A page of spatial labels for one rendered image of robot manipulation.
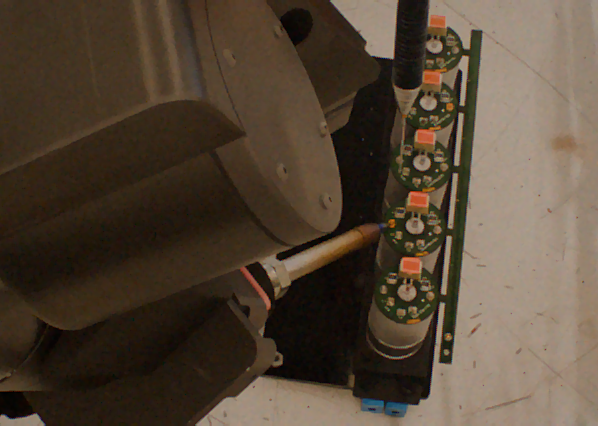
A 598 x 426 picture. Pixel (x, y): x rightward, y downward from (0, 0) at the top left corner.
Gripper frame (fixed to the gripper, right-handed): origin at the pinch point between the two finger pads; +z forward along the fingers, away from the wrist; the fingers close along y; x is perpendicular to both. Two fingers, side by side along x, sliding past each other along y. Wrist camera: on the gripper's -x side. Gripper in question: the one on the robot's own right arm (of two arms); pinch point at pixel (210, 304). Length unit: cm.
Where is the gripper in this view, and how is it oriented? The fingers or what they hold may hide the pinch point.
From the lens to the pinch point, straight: 44.5
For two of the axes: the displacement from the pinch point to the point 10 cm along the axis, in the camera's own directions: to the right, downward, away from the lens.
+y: -6.0, -7.3, 3.1
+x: -7.2, 6.7, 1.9
